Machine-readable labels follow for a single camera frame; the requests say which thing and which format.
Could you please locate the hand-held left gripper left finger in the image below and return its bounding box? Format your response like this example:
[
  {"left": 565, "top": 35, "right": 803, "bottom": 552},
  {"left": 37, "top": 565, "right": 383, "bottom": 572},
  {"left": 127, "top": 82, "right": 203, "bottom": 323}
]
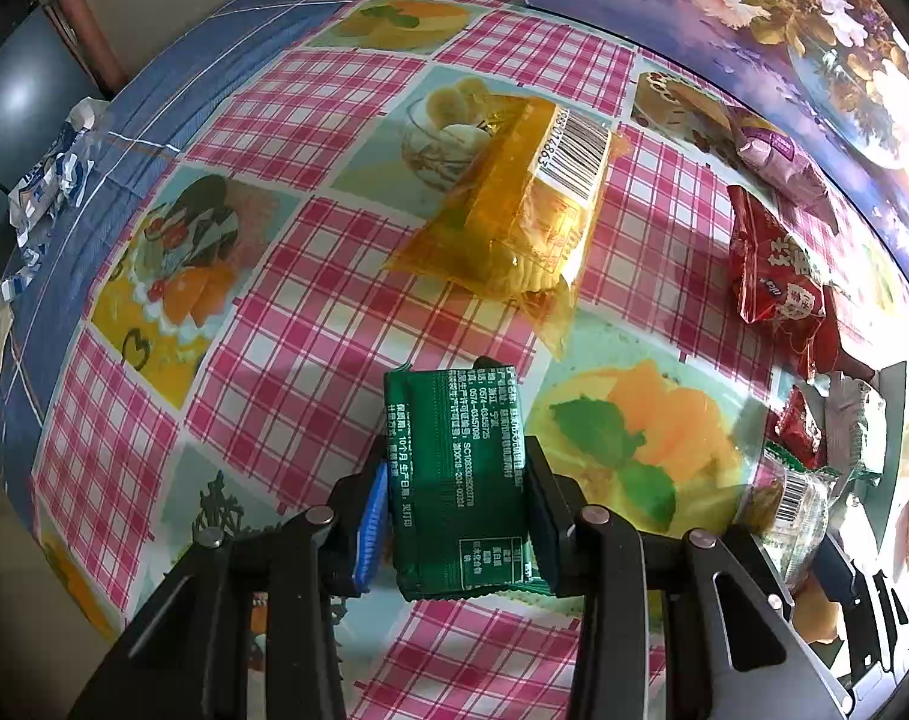
[{"left": 68, "top": 461, "right": 395, "bottom": 720}]

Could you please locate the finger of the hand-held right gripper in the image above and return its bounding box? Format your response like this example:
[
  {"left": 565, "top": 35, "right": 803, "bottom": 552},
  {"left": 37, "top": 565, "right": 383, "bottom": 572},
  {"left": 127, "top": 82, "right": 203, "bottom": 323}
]
[{"left": 821, "top": 532, "right": 909, "bottom": 691}]

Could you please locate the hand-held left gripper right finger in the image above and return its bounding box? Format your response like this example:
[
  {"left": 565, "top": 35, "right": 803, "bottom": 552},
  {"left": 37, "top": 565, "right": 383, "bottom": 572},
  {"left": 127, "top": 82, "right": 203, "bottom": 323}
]
[{"left": 524, "top": 435, "right": 853, "bottom": 720}]

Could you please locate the green snack packet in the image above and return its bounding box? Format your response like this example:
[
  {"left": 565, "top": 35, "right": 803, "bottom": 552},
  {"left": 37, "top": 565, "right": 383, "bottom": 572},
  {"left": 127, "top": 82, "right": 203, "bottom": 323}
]
[{"left": 383, "top": 362, "right": 556, "bottom": 602}]

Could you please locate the green tray box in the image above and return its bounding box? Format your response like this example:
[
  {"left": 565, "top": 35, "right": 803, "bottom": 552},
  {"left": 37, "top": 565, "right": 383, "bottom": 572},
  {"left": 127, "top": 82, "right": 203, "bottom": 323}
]
[{"left": 874, "top": 360, "right": 909, "bottom": 541}]

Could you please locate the small red candy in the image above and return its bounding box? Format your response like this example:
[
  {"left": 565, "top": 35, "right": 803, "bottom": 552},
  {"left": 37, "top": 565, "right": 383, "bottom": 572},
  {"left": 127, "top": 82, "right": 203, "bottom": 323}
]
[{"left": 773, "top": 386, "right": 826, "bottom": 470}]

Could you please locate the red triangular snack packet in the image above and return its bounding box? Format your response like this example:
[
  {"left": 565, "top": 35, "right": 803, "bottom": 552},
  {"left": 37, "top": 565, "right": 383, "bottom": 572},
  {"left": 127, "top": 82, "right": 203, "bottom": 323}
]
[{"left": 726, "top": 185, "right": 830, "bottom": 327}]

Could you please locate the clear bun packet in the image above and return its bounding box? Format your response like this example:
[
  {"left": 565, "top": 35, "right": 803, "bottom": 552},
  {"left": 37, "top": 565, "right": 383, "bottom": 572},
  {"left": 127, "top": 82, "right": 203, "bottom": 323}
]
[{"left": 739, "top": 442, "right": 845, "bottom": 593}]

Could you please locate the silver white packet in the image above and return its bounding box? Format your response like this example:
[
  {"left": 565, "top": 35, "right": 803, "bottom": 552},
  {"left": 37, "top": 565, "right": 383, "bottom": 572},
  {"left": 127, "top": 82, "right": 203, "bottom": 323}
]
[{"left": 827, "top": 375, "right": 886, "bottom": 485}]

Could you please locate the dark red snack packet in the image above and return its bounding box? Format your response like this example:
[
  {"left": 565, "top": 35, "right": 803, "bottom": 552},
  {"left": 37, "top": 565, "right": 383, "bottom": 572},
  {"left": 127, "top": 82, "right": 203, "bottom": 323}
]
[{"left": 803, "top": 285, "right": 879, "bottom": 383}]

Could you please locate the yellow cracker packet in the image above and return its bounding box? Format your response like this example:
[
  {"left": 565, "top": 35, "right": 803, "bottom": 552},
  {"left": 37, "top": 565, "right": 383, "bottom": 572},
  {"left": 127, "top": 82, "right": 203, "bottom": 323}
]
[{"left": 383, "top": 96, "right": 631, "bottom": 357}]

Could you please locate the pink checked printed tablecloth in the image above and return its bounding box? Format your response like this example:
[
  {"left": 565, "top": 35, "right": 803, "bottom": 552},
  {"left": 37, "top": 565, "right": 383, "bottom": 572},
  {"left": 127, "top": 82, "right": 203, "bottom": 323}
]
[{"left": 30, "top": 0, "right": 909, "bottom": 720}]

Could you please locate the purple snack packet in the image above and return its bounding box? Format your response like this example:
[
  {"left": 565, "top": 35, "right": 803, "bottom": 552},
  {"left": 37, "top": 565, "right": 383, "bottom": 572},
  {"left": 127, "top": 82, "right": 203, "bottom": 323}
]
[{"left": 728, "top": 106, "right": 838, "bottom": 233}]

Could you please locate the blue checked sheet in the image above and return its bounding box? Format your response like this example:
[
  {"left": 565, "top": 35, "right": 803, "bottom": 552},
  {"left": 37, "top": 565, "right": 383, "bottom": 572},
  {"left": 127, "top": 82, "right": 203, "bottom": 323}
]
[{"left": 0, "top": 0, "right": 418, "bottom": 421}]

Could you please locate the crumpled white blue wrapper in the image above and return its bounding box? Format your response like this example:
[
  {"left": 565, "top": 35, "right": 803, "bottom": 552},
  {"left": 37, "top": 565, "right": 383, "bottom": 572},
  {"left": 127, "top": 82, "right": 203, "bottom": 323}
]
[{"left": 0, "top": 97, "right": 110, "bottom": 301}]

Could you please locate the reddish brown tube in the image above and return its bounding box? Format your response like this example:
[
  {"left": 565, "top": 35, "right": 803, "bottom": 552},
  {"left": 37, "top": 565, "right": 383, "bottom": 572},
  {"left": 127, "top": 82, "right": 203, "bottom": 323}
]
[{"left": 56, "top": 0, "right": 130, "bottom": 95}]

